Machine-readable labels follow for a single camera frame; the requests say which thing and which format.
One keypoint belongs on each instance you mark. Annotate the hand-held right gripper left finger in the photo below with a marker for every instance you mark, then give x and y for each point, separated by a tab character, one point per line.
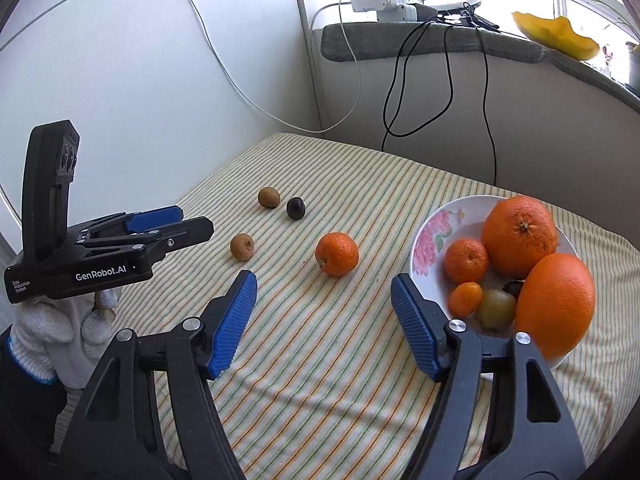
230	325

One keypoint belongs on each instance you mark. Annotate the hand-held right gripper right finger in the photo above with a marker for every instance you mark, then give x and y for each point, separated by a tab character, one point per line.
417	325

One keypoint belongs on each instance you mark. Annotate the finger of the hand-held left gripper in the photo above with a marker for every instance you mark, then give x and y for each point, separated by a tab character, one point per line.
185	232
155	219

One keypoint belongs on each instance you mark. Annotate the small orange kumquat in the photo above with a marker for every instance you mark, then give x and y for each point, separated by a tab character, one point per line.
465	301

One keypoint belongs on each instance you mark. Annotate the brown kiwi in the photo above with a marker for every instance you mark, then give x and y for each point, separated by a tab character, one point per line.
495	311
242	247
268	197

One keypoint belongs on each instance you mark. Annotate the orange mandarin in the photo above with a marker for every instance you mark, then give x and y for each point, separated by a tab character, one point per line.
337	255
465	261

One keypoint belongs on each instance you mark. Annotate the white floral plate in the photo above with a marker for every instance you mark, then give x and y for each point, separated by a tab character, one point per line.
435	240

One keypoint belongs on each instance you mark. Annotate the large orange with stem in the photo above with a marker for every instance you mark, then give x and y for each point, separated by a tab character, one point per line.
520	245

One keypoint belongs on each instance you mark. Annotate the large smooth orange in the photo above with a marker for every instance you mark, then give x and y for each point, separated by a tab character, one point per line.
555	305

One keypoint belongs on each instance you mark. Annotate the person's left forearm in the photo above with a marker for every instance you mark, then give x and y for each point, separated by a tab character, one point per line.
25	410

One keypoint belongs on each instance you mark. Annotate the person's left hand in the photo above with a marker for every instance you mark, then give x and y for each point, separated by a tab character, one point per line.
50	325

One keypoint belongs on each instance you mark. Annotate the striped bed cloth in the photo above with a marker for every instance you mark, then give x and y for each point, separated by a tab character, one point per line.
350	350

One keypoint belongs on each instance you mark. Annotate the dark plum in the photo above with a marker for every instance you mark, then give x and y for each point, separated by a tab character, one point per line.
296	208

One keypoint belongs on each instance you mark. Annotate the yellow pumpkin slice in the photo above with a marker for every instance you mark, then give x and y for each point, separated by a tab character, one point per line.
555	35

